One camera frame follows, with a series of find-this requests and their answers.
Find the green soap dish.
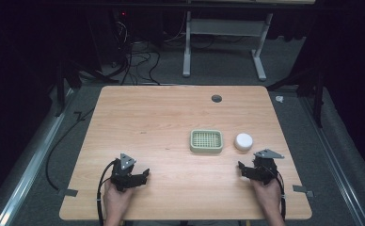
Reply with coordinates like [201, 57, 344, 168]
[189, 129, 225, 154]

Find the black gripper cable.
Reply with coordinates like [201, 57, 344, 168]
[276, 171, 287, 221]
[96, 159, 118, 226]

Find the person's left hand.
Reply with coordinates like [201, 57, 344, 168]
[103, 180, 135, 218]

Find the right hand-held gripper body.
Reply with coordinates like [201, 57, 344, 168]
[253, 148, 285, 186]

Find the white metal desk frame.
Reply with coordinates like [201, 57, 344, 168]
[182, 10, 275, 82]

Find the person's right hand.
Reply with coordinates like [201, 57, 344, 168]
[250, 178, 282, 217]

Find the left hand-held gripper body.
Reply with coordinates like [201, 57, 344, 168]
[109, 153, 141, 193]

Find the metal floor rail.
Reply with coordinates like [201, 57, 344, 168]
[298, 93, 365, 226]
[0, 87, 75, 226]

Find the black metal stand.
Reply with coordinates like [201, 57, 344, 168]
[265, 61, 326, 129]
[54, 58, 119, 118]

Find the black floor cable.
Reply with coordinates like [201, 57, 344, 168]
[44, 107, 96, 191]

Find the grey tape strip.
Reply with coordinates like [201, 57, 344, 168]
[292, 185, 315, 199]
[57, 187, 79, 198]

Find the white round soap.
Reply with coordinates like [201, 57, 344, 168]
[233, 132, 254, 153]

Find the bundle of black cables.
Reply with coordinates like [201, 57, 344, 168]
[109, 11, 162, 87]

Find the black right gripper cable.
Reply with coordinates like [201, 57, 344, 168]
[276, 171, 287, 221]

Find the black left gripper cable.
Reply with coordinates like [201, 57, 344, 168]
[96, 159, 118, 226]

